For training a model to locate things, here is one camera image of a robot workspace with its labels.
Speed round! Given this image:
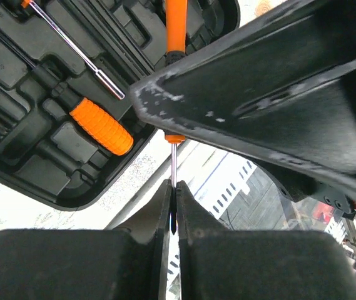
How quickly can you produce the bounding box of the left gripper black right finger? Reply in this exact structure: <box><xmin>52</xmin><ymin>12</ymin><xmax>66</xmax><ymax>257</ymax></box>
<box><xmin>176</xmin><ymin>181</ymin><xmax>228</xmax><ymax>299</ymax></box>

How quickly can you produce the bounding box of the aluminium frame rail front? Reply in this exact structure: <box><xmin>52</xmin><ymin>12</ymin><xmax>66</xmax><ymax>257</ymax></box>
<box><xmin>105</xmin><ymin>140</ymin><xmax>291</xmax><ymax>300</ymax></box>

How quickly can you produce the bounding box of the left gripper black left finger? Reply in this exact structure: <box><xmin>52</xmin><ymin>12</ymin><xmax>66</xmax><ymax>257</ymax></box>
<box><xmin>148</xmin><ymin>179</ymin><xmax>172</xmax><ymax>299</ymax></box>

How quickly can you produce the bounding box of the small black orange screwdriver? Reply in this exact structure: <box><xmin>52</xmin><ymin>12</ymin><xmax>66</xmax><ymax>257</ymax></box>
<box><xmin>165</xmin><ymin>0</ymin><xmax>188</xmax><ymax>234</ymax></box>

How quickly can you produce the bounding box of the black orange screwdriver large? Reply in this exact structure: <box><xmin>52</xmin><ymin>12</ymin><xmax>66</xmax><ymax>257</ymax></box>
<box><xmin>21</xmin><ymin>1</ymin><xmax>125</xmax><ymax>100</ymax></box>

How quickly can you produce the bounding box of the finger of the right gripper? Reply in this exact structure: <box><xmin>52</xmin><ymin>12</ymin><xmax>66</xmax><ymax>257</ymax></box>
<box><xmin>129</xmin><ymin>1</ymin><xmax>356</xmax><ymax>195</ymax></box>

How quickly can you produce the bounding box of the black plastic tool case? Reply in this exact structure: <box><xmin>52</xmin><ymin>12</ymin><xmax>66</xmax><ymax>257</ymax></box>
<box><xmin>0</xmin><ymin>0</ymin><xmax>241</xmax><ymax>212</ymax></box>

